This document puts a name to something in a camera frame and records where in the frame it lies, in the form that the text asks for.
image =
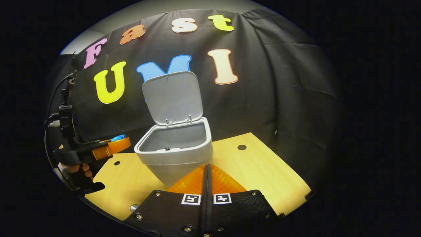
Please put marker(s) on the blue paper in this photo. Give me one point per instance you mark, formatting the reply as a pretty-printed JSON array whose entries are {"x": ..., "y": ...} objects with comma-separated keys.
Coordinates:
[{"x": 118, "y": 137}]

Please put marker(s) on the white desktop garbage bin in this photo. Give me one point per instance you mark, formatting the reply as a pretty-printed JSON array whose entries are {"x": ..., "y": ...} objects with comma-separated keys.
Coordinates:
[{"x": 184, "y": 164}]

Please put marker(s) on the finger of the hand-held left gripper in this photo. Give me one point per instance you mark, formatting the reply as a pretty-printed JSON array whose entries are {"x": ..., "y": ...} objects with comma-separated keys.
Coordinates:
[{"x": 111, "y": 149}]

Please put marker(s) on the silver-topped pop can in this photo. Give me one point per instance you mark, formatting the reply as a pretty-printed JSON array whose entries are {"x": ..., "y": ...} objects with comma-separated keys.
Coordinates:
[{"x": 134, "y": 207}]

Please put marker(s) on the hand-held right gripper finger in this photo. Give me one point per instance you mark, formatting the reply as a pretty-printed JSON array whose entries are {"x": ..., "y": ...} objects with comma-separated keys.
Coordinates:
[
  {"x": 203, "y": 214},
  {"x": 210, "y": 214}
]

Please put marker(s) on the black backdrop cloth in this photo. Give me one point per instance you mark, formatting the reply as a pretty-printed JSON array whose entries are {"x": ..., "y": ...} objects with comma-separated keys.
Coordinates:
[{"x": 279, "y": 82}]

